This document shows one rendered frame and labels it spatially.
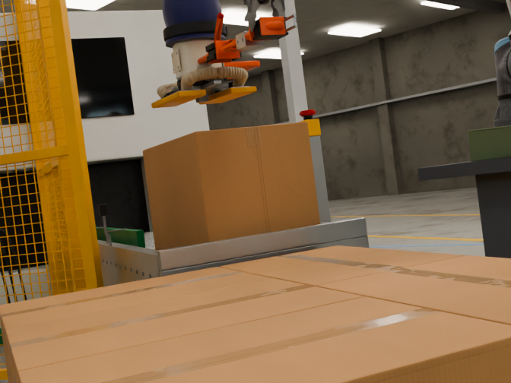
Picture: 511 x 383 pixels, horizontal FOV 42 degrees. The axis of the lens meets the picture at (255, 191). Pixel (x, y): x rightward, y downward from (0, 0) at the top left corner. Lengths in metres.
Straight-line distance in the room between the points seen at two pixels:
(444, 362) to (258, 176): 1.40
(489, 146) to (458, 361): 1.36
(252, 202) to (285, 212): 0.12
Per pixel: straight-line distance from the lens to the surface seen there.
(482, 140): 2.16
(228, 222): 2.10
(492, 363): 0.89
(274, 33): 1.92
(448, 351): 0.85
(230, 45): 2.15
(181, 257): 1.99
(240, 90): 2.37
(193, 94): 2.30
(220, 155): 2.10
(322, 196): 2.80
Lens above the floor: 0.77
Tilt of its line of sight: 1 degrees down
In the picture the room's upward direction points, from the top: 7 degrees counter-clockwise
